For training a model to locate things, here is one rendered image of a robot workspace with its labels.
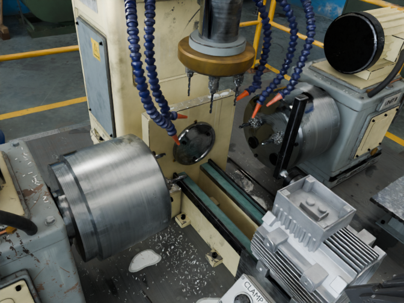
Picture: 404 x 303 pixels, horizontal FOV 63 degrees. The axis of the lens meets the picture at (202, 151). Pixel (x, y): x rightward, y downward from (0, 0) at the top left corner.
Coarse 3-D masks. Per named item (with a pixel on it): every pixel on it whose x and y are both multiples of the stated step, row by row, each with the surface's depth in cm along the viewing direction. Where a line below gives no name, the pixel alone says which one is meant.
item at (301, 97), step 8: (296, 96) 78; (304, 96) 78; (296, 104) 78; (304, 104) 79; (296, 112) 79; (288, 120) 82; (296, 120) 81; (288, 128) 83; (296, 128) 83; (288, 136) 84; (288, 144) 85; (280, 152) 88; (288, 152) 87; (280, 160) 89; (288, 160) 90; (280, 168) 90
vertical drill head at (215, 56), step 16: (208, 0) 68; (224, 0) 66; (240, 0) 68; (208, 16) 69; (224, 16) 68; (240, 16) 72; (192, 32) 76; (208, 32) 71; (224, 32) 71; (192, 48) 74; (208, 48) 71; (224, 48) 71; (240, 48) 73; (192, 64) 72; (208, 64) 70; (224, 64) 70; (240, 64) 72; (240, 80) 79
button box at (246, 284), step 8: (240, 280) 58; (248, 280) 58; (256, 280) 62; (232, 288) 59; (240, 288) 58; (248, 288) 57; (256, 288) 57; (224, 296) 59; (232, 296) 58; (248, 296) 56; (256, 296) 56; (264, 296) 56
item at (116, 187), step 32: (64, 160) 69; (96, 160) 68; (128, 160) 69; (64, 192) 63; (96, 192) 64; (128, 192) 67; (160, 192) 70; (96, 224) 63; (128, 224) 67; (160, 224) 73; (96, 256) 70
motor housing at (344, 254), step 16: (256, 240) 72; (288, 240) 68; (336, 240) 64; (352, 240) 64; (272, 256) 69; (288, 256) 65; (304, 256) 65; (320, 256) 64; (336, 256) 61; (352, 256) 62; (368, 256) 61; (272, 272) 71; (288, 272) 66; (336, 272) 61; (352, 272) 59; (368, 272) 71; (288, 288) 68; (304, 288) 63; (320, 288) 61
